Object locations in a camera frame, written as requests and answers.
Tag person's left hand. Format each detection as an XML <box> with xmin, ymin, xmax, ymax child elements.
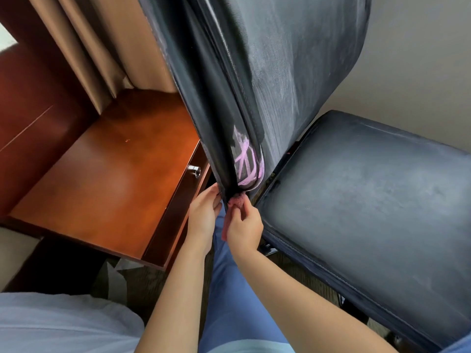
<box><xmin>185</xmin><ymin>183</ymin><xmax>223</xmax><ymax>258</ymax></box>

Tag person's right hand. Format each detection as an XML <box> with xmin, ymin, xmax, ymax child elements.
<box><xmin>225</xmin><ymin>196</ymin><xmax>264</xmax><ymax>260</ymax></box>

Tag pink cleaning cloth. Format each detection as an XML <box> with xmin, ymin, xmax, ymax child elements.
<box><xmin>220</xmin><ymin>193</ymin><xmax>249</xmax><ymax>242</ymax></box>

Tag person's right forearm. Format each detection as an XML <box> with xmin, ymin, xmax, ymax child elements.
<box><xmin>235</xmin><ymin>248</ymin><xmax>400</xmax><ymax>353</ymax></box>

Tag person's left forearm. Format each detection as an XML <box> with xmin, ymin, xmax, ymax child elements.
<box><xmin>134</xmin><ymin>246</ymin><xmax>210</xmax><ymax>353</ymax></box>

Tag blue trousers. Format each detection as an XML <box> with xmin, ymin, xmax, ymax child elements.
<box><xmin>198</xmin><ymin>203</ymin><xmax>291</xmax><ymax>350</ymax></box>

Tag brown wooden nightstand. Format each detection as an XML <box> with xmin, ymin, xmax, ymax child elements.
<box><xmin>7</xmin><ymin>88</ymin><xmax>214</xmax><ymax>273</ymax></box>

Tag white plastic bag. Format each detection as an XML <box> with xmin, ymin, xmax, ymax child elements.
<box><xmin>92</xmin><ymin>259</ymin><xmax>144</xmax><ymax>302</ymax></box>

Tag light blue shirt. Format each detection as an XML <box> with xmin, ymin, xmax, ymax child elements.
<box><xmin>197</xmin><ymin>332</ymin><xmax>471</xmax><ymax>353</ymax></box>

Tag beige curtain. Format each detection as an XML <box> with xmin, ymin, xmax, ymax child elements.
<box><xmin>26</xmin><ymin>0</ymin><xmax>179</xmax><ymax>115</ymax></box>

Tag dark wooden wall panel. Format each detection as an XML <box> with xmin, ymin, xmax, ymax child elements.
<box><xmin>0</xmin><ymin>0</ymin><xmax>100</xmax><ymax>225</ymax></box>

